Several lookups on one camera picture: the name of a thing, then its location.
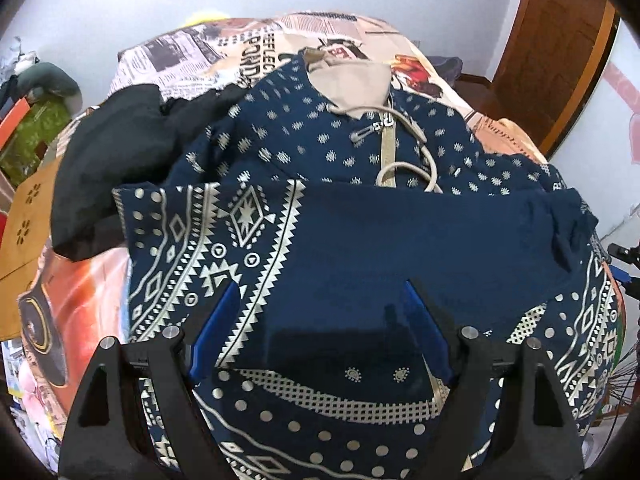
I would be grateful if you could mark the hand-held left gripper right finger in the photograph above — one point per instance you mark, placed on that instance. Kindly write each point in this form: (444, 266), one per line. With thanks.
(425, 325)

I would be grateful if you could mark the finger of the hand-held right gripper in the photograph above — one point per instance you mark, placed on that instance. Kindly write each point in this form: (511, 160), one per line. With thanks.
(629, 285)
(625, 254)

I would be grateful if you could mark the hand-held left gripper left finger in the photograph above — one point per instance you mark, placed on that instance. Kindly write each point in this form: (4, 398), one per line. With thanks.
(222, 320)

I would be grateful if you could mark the navy patterned hoodie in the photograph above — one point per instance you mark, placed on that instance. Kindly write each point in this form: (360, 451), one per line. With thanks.
(350, 235)

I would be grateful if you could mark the black garment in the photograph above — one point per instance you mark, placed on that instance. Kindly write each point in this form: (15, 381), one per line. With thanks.
(110, 160)

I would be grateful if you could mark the tan embroidered cloth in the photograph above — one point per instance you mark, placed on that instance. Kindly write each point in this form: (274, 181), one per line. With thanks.
(25, 240)

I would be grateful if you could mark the wooden door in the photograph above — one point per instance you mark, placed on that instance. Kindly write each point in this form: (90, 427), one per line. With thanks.
(550, 35)

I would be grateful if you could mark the dark cloth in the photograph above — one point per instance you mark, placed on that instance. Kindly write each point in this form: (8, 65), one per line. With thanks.
(447, 70)

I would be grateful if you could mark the printed blanket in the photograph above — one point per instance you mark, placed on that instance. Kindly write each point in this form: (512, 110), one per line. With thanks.
(200, 55)

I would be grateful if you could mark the orange box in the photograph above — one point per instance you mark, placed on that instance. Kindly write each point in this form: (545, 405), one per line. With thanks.
(12, 122)

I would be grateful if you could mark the grey-green pillow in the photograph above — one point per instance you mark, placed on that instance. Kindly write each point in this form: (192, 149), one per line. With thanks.
(50, 80)

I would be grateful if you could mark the yellow object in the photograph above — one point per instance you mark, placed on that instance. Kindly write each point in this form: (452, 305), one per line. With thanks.
(205, 17)

